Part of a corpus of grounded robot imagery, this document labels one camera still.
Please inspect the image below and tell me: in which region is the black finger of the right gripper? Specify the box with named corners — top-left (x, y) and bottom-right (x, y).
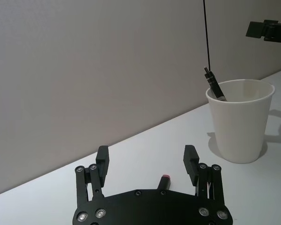
top-left (245, 19), bottom-right (281, 45)

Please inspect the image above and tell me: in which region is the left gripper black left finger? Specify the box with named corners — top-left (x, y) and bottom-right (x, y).
top-left (74, 145), bottom-right (110, 211)

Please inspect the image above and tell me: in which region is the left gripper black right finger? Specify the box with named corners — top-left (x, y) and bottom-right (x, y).
top-left (182, 144), bottom-right (226, 210)

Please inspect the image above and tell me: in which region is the black pen with red tip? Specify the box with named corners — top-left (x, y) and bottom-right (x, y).
top-left (157, 174), bottom-right (172, 190)

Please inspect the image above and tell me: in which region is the white paper cup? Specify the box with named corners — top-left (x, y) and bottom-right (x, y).
top-left (205, 79), bottom-right (275, 164)

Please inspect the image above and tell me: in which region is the black cable with plug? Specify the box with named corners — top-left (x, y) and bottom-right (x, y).
top-left (202, 0), bottom-right (228, 102)

